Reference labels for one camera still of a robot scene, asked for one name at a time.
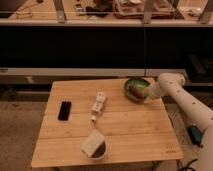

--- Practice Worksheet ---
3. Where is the green ceramic bowl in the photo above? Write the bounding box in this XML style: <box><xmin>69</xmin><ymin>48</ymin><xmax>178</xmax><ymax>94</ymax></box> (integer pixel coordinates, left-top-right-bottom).
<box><xmin>124</xmin><ymin>77</ymin><xmax>150</xmax><ymax>102</ymax></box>

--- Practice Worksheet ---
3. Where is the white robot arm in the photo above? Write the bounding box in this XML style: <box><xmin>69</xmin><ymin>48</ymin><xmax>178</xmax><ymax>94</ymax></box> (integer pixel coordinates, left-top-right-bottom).
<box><xmin>142</xmin><ymin>73</ymin><xmax>213</xmax><ymax>171</ymax></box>

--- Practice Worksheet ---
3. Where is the wooden folding table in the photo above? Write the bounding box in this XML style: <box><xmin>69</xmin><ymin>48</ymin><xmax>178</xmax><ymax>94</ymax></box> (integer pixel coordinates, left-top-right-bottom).
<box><xmin>31</xmin><ymin>79</ymin><xmax>183</xmax><ymax>168</ymax></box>

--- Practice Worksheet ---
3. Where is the brown food in bowl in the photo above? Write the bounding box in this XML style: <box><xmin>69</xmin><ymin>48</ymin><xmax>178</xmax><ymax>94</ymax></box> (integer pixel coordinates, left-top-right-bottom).
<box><xmin>129</xmin><ymin>85</ymin><xmax>144</xmax><ymax>99</ymax></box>

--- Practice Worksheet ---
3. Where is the dark object on bench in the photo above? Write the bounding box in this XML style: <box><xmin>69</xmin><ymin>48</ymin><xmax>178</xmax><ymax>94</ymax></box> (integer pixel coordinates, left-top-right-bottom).
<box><xmin>86</xmin><ymin>3</ymin><xmax>112</xmax><ymax>17</ymax></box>

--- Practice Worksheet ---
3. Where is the cluttered tray on bench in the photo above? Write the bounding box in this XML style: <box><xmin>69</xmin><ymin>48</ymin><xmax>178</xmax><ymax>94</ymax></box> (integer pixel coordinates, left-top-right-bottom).
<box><xmin>113</xmin><ymin>0</ymin><xmax>175</xmax><ymax>18</ymax></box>

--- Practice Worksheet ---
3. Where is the black floor cable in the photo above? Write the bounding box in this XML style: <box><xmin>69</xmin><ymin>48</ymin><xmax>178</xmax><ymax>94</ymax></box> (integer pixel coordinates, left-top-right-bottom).
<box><xmin>175</xmin><ymin>157</ymin><xmax>200</xmax><ymax>171</ymax></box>

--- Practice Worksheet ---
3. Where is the white power strip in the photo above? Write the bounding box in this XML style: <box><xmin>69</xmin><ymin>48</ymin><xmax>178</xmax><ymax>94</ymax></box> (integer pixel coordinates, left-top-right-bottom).
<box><xmin>91</xmin><ymin>92</ymin><xmax>107</xmax><ymax>122</ymax></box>

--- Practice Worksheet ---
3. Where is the white cup with dark liquid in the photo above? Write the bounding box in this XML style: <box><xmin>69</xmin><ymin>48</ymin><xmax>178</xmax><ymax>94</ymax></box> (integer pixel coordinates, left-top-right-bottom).
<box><xmin>91</xmin><ymin>142</ymin><xmax>106</xmax><ymax>160</ymax></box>

